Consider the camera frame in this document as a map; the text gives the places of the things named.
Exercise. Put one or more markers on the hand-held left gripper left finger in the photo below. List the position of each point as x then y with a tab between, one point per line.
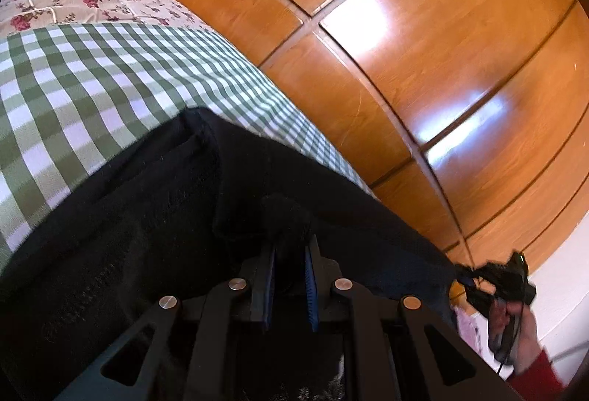
269	288

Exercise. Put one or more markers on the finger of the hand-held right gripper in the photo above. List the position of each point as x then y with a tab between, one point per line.
465	279

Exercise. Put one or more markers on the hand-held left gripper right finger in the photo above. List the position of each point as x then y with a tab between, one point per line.
312	290

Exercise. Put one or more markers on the black pants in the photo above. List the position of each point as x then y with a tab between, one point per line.
161	198

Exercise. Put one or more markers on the person's right forearm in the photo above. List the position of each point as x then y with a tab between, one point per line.
538	375

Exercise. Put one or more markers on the person's right hand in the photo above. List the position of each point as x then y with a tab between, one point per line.
527	336

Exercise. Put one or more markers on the pink pillow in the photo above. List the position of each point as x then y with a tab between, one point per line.
469	327

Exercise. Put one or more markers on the wooden wardrobe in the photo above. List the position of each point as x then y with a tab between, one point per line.
368	60

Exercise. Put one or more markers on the green checked bed sheet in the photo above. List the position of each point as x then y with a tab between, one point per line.
92	83

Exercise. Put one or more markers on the floral bedspread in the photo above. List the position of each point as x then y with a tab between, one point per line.
92	0

